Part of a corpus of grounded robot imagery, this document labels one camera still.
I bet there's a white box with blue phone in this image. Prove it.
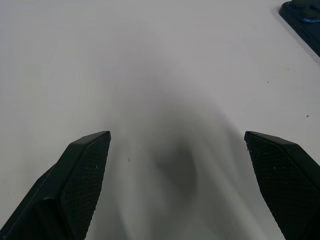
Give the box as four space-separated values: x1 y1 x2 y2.
279 0 320 59

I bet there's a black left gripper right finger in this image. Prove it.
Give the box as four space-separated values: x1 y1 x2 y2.
244 130 320 240

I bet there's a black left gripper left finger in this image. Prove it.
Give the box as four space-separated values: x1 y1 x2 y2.
0 130 112 240

